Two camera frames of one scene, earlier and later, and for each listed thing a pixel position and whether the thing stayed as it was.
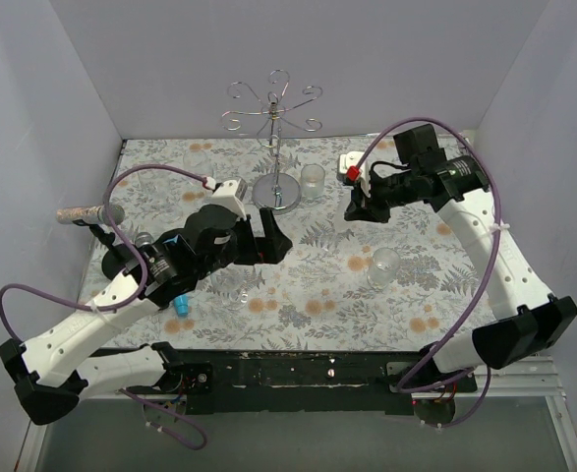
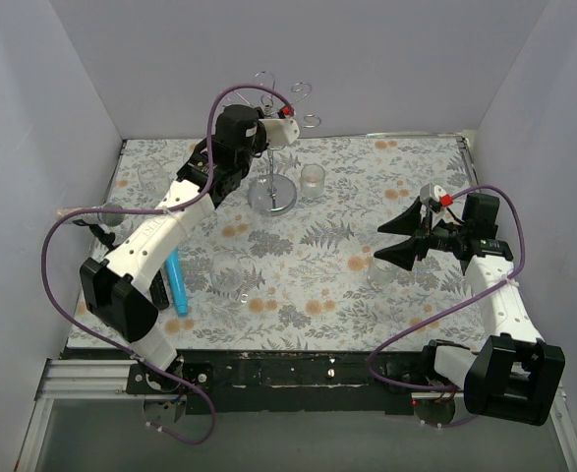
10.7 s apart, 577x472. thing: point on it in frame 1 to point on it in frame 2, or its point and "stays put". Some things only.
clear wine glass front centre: (231, 285) stays put
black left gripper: (251, 241) to (259, 130)
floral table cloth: (402, 281) stays put
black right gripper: (373, 189) to (426, 239)
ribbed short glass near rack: (313, 177) stays put
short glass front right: (383, 267) stays put
